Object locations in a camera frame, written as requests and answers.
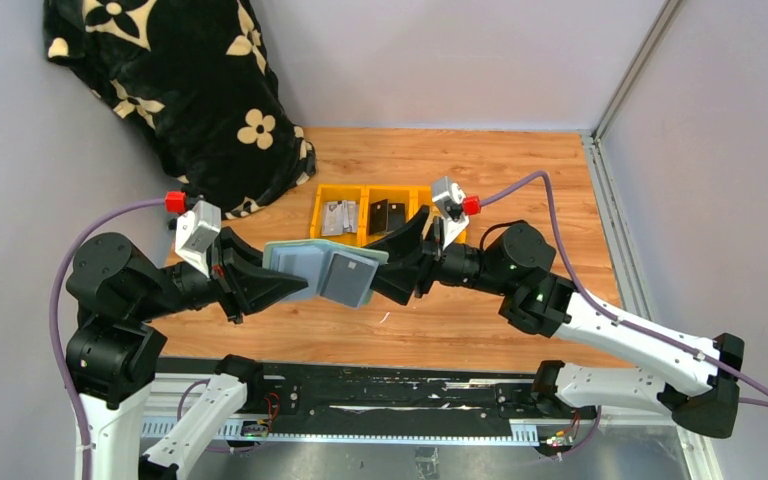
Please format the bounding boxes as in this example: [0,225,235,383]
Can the green card holder wallet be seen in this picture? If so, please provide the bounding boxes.
[263,239,388,303]

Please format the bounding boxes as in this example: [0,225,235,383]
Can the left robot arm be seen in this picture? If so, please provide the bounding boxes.
[65,229,307,479]

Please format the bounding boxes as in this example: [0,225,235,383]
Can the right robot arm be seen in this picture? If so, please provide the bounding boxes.
[371,207,744,439]

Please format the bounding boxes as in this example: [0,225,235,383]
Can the black cards stack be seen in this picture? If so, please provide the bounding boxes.
[368,199,406,235]

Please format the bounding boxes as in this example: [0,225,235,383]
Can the silver cards stack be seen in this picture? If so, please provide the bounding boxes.
[321,200,359,237]

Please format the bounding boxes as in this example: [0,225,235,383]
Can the middle yellow plastic bin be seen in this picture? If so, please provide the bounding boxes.
[359,185,414,245]

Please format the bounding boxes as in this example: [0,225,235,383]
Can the left yellow plastic bin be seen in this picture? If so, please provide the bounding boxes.
[309,184,368,247]

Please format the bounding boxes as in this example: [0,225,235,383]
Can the black floral blanket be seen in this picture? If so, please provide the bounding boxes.
[42,1,316,216]

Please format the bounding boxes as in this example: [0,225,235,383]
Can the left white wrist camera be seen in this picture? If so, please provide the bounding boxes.
[174,200,222,278]

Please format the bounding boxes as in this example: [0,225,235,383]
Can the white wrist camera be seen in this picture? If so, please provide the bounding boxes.
[174,200,222,278]
[431,176,469,249]

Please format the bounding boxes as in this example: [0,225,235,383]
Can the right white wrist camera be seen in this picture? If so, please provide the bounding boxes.
[431,176,469,249]

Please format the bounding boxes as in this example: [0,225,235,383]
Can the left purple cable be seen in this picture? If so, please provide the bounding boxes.
[49,191,188,480]

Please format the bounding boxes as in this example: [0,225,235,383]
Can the purple cable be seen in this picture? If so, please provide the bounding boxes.
[461,170,768,422]
[49,191,188,480]

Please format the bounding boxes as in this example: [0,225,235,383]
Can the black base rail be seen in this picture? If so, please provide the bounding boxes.
[102,358,707,446]

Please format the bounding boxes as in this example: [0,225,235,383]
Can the aluminium frame post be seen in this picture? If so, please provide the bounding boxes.
[591,0,685,143]

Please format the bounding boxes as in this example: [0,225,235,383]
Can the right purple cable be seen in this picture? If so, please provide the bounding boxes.
[461,170,768,422]

